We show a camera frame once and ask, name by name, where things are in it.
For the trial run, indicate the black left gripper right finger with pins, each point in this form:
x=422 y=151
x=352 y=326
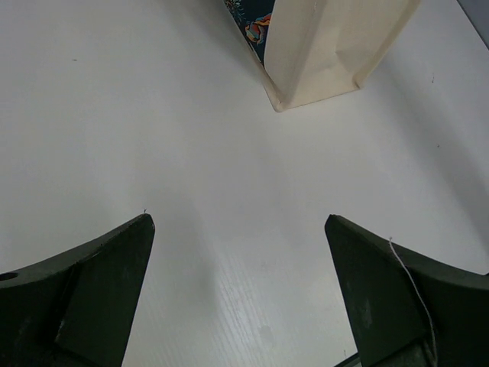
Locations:
x=406 y=309

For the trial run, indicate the beige canvas tote bag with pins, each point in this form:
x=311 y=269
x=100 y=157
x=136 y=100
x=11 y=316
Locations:
x=313 y=50

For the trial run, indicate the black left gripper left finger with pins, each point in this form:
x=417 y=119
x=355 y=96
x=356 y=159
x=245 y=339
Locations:
x=77 y=308

